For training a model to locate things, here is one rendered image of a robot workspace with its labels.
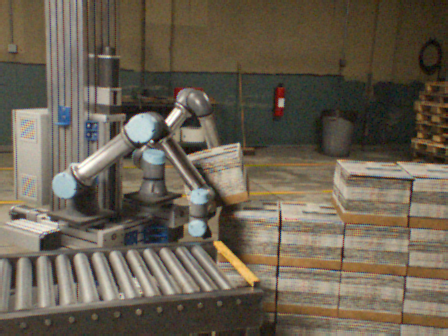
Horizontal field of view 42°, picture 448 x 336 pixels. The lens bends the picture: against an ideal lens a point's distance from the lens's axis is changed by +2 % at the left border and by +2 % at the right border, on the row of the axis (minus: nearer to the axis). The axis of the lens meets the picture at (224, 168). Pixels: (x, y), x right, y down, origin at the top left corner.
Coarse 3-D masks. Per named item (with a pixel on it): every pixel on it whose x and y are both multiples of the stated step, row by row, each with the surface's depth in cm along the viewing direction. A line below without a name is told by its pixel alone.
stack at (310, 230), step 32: (224, 224) 269; (256, 224) 268; (288, 224) 267; (320, 224) 266; (352, 224) 266; (288, 256) 270; (320, 256) 269; (352, 256) 268; (384, 256) 267; (416, 256) 266; (288, 288) 272; (320, 288) 271; (352, 288) 270; (384, 288) 269; (416, 288) 268; (288, 320) 275; (320, 320) 274; (352, 320) 274
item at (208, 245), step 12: (204, 240) 240; (36, 252) 218; (48, 252) 218; (60, 252) 219; (72, 252) 219; (84, 252) 220; (108, 252) 223; (156, 252) 229; (216, 252) 238; (12, 264) 212; (72, 264) 219; (108, 264) 224; (12, 276) 213; (36, 276) 216; (96, 276) 223; (132, 276) 228; (12, 288) 214
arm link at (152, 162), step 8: (144, 152) 302; (152, 152) 302; (160, 152) 304; (144, 160) 301; (152, 160) 298; (160, 160) 300; (144, 168) 301; (152, 168) 299; (160, 168) 301; (144, 176) 302; (152, 176) 300; (160, 176) 302
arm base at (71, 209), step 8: (72, 200) 261; (80, 200) 260; (88, 200) 261; (96, 200) 266; (72, 208) 260; (80, 208) 260; (88, 208) 261; (96, 208) 264; (80, 216) 260; (88, 216) 261
